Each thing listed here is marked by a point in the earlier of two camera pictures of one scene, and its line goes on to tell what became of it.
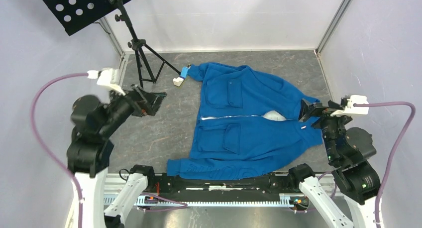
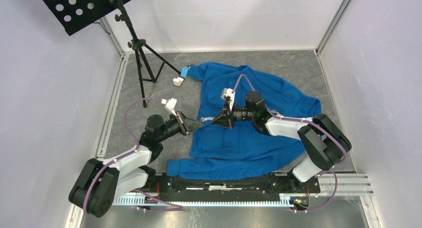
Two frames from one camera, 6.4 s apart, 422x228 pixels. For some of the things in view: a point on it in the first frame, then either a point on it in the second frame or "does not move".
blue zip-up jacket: x=247 y=124 does not move
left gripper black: x=145 y=102 → x=186 y=125
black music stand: x=76 y=9 does not move
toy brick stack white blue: x=178 y=81 does not move
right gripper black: x=324 y=112 → x=226 y=119
